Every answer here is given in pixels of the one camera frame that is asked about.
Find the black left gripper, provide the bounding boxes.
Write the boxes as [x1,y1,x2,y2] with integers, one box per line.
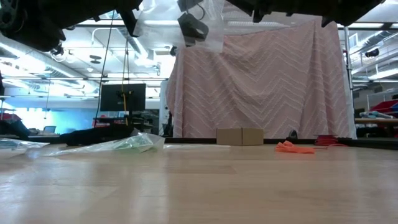
[58,0,144,38]

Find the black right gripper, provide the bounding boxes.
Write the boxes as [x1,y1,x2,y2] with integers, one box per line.
[177,0,312,24]

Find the black rubber band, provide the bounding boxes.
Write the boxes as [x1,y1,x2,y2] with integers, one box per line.
[177,12,210,47]

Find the green rubber band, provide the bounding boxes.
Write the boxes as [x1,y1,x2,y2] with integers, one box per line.
[111,138,154,152]

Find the orange rubber band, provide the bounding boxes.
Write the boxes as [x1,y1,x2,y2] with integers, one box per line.
[274,140,299,153]
[289,146,316,155]

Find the black ceiling spotlight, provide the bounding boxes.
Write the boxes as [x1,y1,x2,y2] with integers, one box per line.
[50,43,65,57]

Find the black computer monitor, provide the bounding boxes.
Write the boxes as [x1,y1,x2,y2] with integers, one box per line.
[99,83,147,112]

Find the dark cluttered desk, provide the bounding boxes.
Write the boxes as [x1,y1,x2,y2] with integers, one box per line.
[93,110,162,136]

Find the black tripod stand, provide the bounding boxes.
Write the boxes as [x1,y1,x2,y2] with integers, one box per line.
[162,113,174,137]

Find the pink chevron curtain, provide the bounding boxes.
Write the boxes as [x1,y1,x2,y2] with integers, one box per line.
[166,17,358,139]

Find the small cardboard box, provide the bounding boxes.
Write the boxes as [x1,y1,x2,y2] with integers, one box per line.
[216,128,265,146]

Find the metal curtain rack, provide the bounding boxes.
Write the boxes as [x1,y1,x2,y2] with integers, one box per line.
[341,26,357,139]

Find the blue white roll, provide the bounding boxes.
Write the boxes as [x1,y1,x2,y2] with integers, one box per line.
[359,110,395,120]

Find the red storage bin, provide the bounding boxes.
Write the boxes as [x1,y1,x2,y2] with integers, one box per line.
[369,98,398,114]

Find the wooden workbench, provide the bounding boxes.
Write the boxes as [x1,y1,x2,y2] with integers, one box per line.
[354,117,398,138]

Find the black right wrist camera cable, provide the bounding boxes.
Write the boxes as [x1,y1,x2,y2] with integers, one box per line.
[196,2,206,21]

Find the thin black hanging cable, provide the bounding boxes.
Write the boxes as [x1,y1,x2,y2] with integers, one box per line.
[95,11,116,122]

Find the black aluminium table frame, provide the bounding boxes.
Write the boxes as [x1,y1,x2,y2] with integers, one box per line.
[0,133,398,151]

